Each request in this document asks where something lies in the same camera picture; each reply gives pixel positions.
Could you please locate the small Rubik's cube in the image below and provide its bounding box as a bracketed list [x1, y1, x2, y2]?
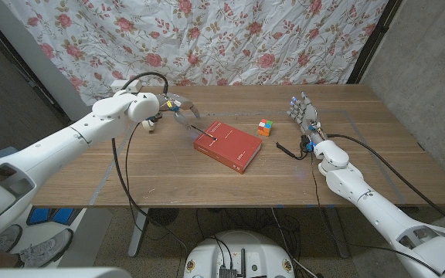
[257, 118, 273, 137]

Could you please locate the white table leg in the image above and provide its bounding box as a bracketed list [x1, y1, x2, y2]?
[127, 208, 150, 259]
[324, 206, 350, 259]

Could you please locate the black backdrop pole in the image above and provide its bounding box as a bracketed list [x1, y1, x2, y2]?
[346, 0, 403, 85]

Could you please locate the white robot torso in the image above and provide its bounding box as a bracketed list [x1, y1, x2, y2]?
[0, 266, 133, 278]

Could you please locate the floral backdrop cloth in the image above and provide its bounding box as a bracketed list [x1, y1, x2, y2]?
[2, 0, 389, 106]

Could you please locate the red hardcover book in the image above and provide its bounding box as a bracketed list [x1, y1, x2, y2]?
[192, 120, 263, 175]

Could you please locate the white power strip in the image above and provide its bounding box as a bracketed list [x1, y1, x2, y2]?
[110, 79, 143, 94]

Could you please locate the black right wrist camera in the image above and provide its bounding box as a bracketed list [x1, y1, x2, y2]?
[300, 134, 314, 152]

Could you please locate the black round fan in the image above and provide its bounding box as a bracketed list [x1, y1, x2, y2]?
[147, 208, 179, 227]

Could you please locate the black mechanical pencil yellow label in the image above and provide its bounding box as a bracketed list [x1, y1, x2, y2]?
[189, 124, 218, 141]

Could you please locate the black strap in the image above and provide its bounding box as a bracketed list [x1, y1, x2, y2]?
[275, 141, 307, 161]

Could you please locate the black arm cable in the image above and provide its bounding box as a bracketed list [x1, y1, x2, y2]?
[110, 71, 189, 278]
[326, 133, 445, 237]

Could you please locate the blue plastic bin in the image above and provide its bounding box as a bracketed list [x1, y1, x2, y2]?
[0, 145, 19, 165]

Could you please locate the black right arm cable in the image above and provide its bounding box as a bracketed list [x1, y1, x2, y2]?
[326, 133, 445, 237]

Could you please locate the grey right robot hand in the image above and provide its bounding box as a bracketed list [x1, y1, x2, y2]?
[286, 91, 326, 146]

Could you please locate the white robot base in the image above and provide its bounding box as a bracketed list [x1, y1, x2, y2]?
[183, 230, 296, 278]

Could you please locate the grey sneaker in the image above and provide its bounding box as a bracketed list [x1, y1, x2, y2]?
[18, 228, 74, 269]
[0, 223, 23, 253]

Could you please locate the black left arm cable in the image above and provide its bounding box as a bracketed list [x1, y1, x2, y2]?
[110, 71, 189, 278]

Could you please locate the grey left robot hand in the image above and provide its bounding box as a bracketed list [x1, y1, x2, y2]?
[156, 91, 201, 131]

